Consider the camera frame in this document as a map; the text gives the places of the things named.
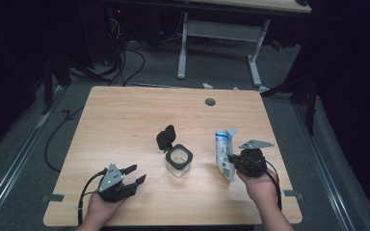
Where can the small red object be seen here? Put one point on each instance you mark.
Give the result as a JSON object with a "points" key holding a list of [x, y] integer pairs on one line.
{"points": [[277, 45]]}

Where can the person's right hand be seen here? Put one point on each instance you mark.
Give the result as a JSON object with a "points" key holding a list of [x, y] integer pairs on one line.
{"points": [[261, 191]]}

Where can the glass jar with black lid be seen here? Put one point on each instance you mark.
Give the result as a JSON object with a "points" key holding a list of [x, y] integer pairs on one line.
{"points": [[179, 159]]}

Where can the white paper scrap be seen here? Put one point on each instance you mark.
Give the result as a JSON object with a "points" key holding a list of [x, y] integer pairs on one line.
{"points": [[207, 85]]}

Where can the metal floor rail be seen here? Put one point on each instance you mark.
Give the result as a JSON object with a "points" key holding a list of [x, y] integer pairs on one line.
{"points": [[329, 179], [9, 183]]}

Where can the person's left hand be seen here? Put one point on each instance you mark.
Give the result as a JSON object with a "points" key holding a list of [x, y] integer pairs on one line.
{"points": [[101, 210]]}

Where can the black metal stand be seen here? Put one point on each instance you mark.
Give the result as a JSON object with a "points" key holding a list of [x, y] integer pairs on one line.
{"points": [[47, 86], [311, 106]]}

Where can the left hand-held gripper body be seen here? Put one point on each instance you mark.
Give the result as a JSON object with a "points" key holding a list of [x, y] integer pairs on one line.
{"points": [[110, 189]]}

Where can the grey round table grommet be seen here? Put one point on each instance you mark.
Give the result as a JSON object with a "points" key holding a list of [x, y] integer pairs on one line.
{"points": [[210, 102]]}

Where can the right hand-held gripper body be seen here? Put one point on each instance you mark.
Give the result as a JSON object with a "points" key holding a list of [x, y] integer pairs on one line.
{"points": [[252, 163]]}

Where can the white-framed desk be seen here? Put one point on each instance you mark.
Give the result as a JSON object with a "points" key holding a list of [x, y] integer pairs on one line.
{"points": [[224, 32]]}

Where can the grey tape strip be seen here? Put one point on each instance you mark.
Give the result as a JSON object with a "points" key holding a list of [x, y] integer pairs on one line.
{"points": [[293, 193], [54, 198]]}

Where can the white and blue snack bag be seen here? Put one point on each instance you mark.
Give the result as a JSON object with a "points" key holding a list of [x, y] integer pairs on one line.
{"points": [[222, 150]]}

